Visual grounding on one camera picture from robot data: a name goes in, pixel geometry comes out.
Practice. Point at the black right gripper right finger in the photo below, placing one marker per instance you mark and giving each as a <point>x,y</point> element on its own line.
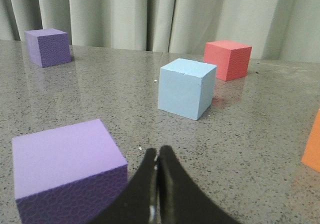
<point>181,200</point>

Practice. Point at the purple foam cube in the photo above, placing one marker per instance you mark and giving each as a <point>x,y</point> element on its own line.
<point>48,47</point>
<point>67,175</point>

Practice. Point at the orange foam cube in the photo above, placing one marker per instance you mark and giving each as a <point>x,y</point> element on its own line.
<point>311,156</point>

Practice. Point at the near purple foam cube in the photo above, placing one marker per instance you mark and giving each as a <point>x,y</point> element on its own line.
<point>67,175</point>

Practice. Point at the far purple foam cube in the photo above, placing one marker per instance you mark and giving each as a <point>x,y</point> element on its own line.
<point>48,47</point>

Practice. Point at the light blue foam cube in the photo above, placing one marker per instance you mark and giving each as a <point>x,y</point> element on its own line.
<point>186,87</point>

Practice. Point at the grey-green curtain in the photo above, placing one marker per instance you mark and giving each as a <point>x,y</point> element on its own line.
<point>276,29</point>

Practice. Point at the red foam cube right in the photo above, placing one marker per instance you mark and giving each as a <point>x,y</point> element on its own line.
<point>230,57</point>

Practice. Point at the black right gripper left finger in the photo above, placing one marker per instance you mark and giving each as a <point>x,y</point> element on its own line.
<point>137,203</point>

